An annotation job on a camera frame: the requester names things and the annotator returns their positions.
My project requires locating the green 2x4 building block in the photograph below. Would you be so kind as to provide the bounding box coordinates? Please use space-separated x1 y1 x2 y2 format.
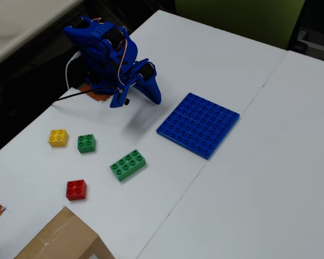
109 149 147 183

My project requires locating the dark grey cabinet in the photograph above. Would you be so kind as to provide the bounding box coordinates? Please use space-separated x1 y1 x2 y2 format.
288 0 324 64

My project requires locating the brown cardboard box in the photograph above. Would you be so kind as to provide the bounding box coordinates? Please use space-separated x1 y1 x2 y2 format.
13 205 116 259

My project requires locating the white cable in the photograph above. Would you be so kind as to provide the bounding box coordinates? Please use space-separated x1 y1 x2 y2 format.
65 51 80 90

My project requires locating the green 2x2 building block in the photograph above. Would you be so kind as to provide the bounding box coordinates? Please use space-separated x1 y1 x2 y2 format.
77 134 96 154

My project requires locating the black cable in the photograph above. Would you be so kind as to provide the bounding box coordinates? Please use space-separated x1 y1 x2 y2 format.
52 88 117 105

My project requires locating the yellow 2x2 building block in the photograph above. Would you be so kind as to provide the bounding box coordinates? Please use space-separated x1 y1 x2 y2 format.
48 129 69 148

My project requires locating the white side table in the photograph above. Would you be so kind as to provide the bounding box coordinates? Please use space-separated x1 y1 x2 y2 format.
0 0 85 71

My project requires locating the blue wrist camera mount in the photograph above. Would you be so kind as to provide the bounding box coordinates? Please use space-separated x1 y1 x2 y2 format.
109 79 131 109

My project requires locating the red 2x2 building block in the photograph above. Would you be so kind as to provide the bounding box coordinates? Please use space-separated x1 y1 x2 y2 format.
65 179 87 201

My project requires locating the blue gripper with motor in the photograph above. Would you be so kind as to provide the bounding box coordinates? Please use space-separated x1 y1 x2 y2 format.
133 61 162 105

